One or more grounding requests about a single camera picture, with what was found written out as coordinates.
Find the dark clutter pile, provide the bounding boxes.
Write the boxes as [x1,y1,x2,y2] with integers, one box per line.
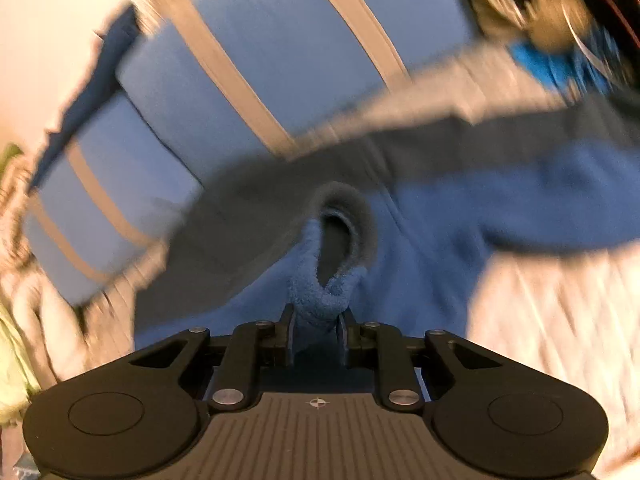
[470,0,634,87]

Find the white puffy comforter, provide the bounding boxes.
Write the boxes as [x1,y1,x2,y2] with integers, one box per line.
[1,242,167,389]

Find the dark blue folded garment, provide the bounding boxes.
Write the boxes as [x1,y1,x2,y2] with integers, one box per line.
[28,3,141,192]

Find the left blue striped pillow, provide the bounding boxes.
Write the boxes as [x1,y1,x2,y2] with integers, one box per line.
[23,92,201,306]

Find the light green blanket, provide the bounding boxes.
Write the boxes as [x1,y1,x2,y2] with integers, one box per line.
[1,143,39,428]

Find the blue fleece zip jacket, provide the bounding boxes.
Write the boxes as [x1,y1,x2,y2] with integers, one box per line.
[134,91,639,349]

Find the blue striped pillow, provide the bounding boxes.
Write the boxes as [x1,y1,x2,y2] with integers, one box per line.
[23,92,201,306]
[118,0,477,180]

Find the right blue striped pillow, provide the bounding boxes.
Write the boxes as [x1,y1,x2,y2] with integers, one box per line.
[118,0,477,180]

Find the bright blue yarn tassel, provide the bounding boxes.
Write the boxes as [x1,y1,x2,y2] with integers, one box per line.
[508,27,632,100]

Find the grey quilted bedspread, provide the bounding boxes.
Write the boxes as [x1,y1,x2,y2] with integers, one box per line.
[311,42,639,479]

